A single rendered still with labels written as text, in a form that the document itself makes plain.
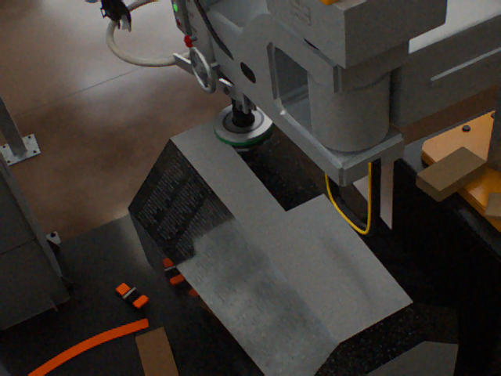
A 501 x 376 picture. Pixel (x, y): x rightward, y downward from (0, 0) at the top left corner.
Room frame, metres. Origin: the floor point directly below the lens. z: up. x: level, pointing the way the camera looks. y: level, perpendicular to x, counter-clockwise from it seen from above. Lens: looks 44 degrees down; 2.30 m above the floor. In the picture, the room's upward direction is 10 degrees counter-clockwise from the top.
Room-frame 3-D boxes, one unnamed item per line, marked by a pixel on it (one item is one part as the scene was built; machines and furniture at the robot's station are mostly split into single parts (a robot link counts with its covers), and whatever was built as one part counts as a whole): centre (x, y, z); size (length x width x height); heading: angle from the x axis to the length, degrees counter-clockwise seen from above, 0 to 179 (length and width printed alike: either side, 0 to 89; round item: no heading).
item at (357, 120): (1.24, -0.27, 1.32); 0.19 x 0.19 x 0.20
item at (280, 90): (1.48, -0.16, 1.28); 0.74 x 0.23 x 0.49; 22
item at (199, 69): (1.69, 0.05, 1.18); 0.15 x 0.10 x 0.15; 22
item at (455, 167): (1.43, -0.63, 0.81); 0.20 x 0.10 x 0.05; 116
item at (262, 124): (1.85, -0.02, 0.82); 0.21 x 0.21 x 0.01
